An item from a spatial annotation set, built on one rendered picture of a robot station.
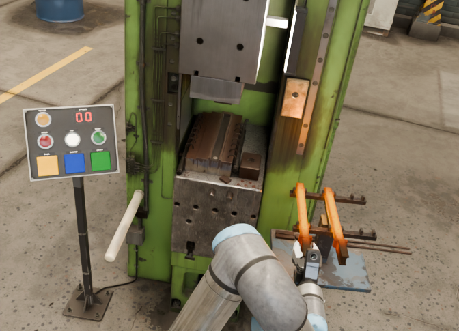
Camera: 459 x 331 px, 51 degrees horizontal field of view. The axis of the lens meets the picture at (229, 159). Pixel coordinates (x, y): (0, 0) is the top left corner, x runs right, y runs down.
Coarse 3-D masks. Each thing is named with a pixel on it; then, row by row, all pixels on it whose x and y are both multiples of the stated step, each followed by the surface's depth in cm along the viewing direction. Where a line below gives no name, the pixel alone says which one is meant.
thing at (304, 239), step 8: (296, 184) 200; (296, 192) 197; (304, 192) 195; (304, 200) 191; (304, 208) 187; (304, 216) 183; (304, 224) 179; (304, 232) 175; (304, 240) 171; (304, 248) 168; (304, 256) 165
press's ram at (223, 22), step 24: (192, 0) 169; (216, 0) 168; (240, 0) 167; (264, 0) 166; (192, 24) 174; (216, 24) 173; (240, 24) 171; (264, 24) 179; (192, 48) 179; (216, 48) 178; (240, 48) 177; (192, 72) 184; (216, 72) 183; (240, 72) 182
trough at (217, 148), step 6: (228, 114) 238; (222, 120) 234; (228, 120) 236; (222, 126) 230; (222, 132) 225; (222, 138) 221; (216, 144) 217; (222, 144) 217; (216, 150) 213; (216, 156) 209
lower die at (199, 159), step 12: (204, 120) 234; (216, 120) 233; (240, 120) 236; (204, 132) 225; (216, 132) 222; (228, 132) 225; (204, 144) 215; (228, 144) 217; (192, 156) 208; (204, 156) 207; (192, 168) 209; (204, 168) 208; (216, 168) 208; (228, 168) 207
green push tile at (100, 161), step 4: (92, 152) 192; (96, 152) 192; (100, 152) 193; (104, 152) 193; (108, 152) 194; (92, 156) 192; (96, 156) 192; (100, 156) 193; (104, 156) 193; (108, 156) 194; (92, 160) 192; (96, 160) 193; (100, 160) 193; (104, 160) 194; (108, 160) 194; (92, 164) 192; (96, 164) 193; (100, 164) 193; (104, 164) 194; (108, 164) 194; (92, 168) 192; (96, 168) 193; (100, 168) 193; (104, 168) 194; (108, 168) 194
